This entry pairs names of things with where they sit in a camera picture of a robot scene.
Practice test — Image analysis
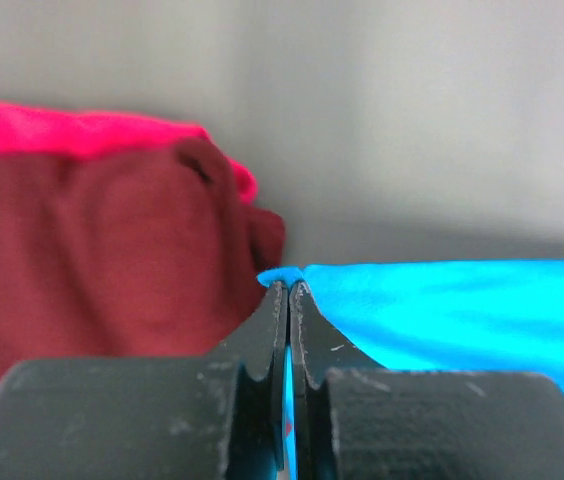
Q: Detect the pink folded t shirt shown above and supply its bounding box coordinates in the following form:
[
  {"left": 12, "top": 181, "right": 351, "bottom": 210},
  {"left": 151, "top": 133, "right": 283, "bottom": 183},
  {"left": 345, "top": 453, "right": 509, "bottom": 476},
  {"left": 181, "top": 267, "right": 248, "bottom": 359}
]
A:
[{"left": 0, "top": 99, "right": 259, "bottom": 205}]

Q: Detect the blue t shirt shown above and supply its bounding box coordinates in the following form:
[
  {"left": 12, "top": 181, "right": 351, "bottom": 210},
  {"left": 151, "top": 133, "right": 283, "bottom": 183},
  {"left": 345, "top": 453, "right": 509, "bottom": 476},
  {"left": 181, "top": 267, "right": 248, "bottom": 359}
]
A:
[{"left": 255, "top": 258, "right": 564, "bottom": 471}]

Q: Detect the dark red folded t shirt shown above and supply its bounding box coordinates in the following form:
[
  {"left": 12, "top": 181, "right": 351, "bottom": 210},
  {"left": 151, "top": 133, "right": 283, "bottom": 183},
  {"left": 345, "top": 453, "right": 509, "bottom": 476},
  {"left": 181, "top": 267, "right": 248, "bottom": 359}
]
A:
[{"left": 0, "top": 138, "right": 285, "bottom": 377}]

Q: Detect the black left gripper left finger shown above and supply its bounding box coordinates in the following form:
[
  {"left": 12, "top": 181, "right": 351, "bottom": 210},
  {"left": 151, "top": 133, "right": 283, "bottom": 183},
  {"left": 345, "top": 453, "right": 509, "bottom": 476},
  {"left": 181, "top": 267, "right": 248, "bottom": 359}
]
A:
[{"left": 0, "top": 282, "right": 288, "bottom": 479}]

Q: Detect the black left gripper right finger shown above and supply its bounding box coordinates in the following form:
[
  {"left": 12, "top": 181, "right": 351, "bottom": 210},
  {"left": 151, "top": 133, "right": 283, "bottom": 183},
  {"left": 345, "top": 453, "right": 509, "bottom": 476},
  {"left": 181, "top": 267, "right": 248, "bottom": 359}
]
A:
[{"left": 289, "top": 282, "right": 564, "bottom": 479}]

